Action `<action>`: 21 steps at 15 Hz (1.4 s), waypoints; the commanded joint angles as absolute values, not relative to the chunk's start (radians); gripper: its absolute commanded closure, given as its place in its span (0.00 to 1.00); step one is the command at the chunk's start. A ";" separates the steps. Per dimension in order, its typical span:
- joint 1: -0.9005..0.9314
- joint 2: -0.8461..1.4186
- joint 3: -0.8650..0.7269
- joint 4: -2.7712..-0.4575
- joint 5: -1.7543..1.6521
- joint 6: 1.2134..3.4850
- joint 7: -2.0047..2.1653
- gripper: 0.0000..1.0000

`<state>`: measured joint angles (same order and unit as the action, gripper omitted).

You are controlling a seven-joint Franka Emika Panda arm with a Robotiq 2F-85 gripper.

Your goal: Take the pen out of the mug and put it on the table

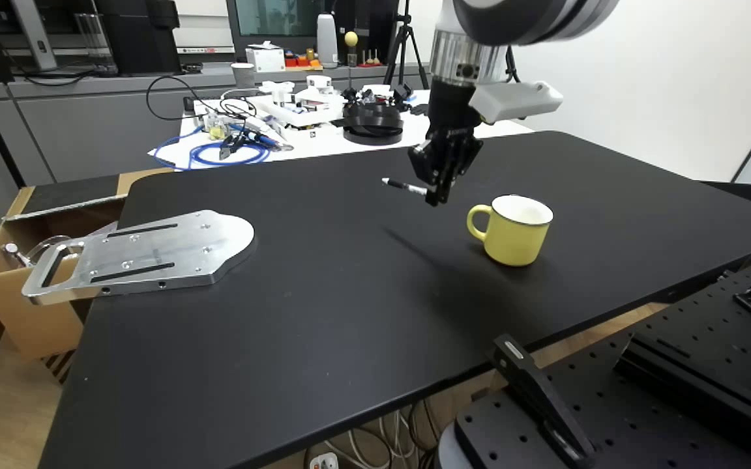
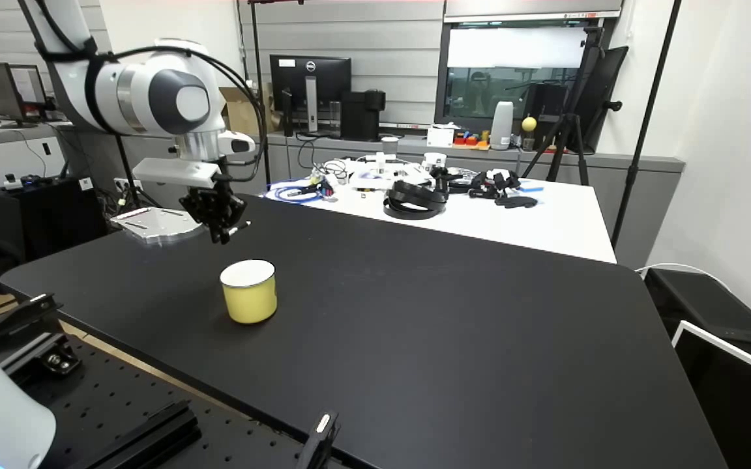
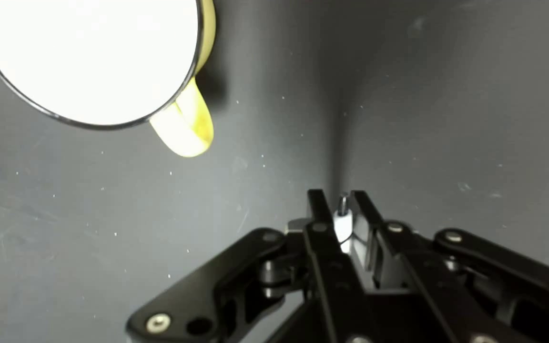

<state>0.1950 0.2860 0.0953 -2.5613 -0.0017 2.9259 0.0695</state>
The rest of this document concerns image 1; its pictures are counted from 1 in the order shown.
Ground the small white box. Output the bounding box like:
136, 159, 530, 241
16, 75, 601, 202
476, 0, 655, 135
242, 39, 287, 75

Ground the white cylinder bottle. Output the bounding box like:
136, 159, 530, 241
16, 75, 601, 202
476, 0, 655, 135
316, 10, 341, 71

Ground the bundle of floor cables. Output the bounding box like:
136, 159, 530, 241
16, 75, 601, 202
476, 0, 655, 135
303, 400, 450, 469

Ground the black looped cable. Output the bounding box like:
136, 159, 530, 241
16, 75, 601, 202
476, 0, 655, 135
142, 71, 201, 125

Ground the black optical breadboard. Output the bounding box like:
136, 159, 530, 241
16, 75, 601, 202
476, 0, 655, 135
437, 324, 751, 469

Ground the silver metal mounting plate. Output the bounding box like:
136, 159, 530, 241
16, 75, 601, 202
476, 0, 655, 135
19, 208, 255, 307

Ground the black lever clamp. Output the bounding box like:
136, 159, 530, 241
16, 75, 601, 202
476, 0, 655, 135
489, 335, 605, 469

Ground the black round device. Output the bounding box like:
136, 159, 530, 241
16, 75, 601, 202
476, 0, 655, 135
341, 83, 406, 146

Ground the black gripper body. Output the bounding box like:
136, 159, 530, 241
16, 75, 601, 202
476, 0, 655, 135
424, 75, 485, 152

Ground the black computer tower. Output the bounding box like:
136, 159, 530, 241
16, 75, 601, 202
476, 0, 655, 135
94, 0, 183, 79

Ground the yellow enamel mug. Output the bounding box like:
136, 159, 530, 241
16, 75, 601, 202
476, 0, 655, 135
465, 194, 558, 269

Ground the blue coiled cable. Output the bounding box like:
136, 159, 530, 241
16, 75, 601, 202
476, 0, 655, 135
184, 135, 274, 169

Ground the black flat sheet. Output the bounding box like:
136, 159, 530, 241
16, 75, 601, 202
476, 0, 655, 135
21, 173, 122, 217

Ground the brown cardboard box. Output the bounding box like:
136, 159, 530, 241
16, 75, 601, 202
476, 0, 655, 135
0, 168, 176, 387

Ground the dark computer monitor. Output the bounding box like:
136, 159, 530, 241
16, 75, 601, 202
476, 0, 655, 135
225, 0, 335, 61

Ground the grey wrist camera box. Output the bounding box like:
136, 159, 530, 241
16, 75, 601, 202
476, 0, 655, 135
467, 80, 565, 125

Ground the black pen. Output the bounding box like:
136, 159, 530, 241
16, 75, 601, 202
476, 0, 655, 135
381, 176, 436, 199

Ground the black rail block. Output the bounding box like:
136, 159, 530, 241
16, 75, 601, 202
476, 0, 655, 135
613, 225, 751, 466

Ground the grey cabinet counter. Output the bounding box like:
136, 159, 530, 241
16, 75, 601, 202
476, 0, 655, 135
0, 61, 436, 264

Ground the white electronics pile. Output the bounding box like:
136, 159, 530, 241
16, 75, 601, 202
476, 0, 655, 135
247, 73, 348, 131

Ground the white work table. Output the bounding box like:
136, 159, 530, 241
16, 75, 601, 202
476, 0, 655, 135
149, 83, 526, 173

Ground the black camera tripod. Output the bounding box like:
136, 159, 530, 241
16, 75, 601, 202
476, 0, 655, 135
384, 0, 436, 92

